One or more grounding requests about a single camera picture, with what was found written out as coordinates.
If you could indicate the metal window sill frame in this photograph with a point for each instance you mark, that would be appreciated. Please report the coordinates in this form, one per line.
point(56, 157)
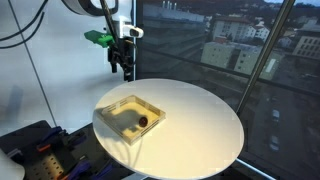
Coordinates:
point(256, 170)

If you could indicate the dark red plum plush toy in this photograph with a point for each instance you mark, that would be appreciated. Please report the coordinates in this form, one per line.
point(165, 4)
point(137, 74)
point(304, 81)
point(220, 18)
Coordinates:
point(143, 121)

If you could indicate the grey perforated mounting board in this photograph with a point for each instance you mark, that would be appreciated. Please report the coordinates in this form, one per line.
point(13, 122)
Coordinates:
point(46, 166)

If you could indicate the blue black orange clamp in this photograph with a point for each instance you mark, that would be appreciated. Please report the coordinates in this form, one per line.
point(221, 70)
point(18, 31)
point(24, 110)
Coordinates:
point(81, 168)
point(50, 138)
point(76, 138)

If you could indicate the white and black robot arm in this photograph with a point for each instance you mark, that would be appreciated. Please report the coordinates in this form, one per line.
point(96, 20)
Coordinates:
point(83, 6)

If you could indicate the wooden stool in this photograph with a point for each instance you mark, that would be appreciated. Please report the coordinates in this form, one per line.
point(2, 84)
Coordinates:
point(25, 39)

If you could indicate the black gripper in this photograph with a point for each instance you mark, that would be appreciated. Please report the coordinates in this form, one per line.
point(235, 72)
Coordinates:
point(121, 50)

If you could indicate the window corner frame post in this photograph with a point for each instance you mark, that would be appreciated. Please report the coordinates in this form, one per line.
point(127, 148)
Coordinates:
point(135, 56)

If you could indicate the dark horizontal window rail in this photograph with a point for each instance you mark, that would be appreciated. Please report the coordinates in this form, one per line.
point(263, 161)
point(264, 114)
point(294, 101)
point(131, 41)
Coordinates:
point(233, 71)

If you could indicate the shallow wooden tray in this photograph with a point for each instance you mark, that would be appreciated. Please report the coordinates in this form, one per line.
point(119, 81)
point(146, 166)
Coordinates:
point(130, 113)

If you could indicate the straight metal window mullion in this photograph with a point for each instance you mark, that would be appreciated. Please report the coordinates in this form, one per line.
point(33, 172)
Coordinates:
point(263, 56)

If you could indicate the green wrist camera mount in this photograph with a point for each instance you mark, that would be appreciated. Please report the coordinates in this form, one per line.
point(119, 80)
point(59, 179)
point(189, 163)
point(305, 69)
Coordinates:
point(100, 38)

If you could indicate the white rounded cover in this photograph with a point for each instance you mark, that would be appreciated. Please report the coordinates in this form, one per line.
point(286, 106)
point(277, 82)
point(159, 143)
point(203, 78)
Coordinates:
point(10, 166)

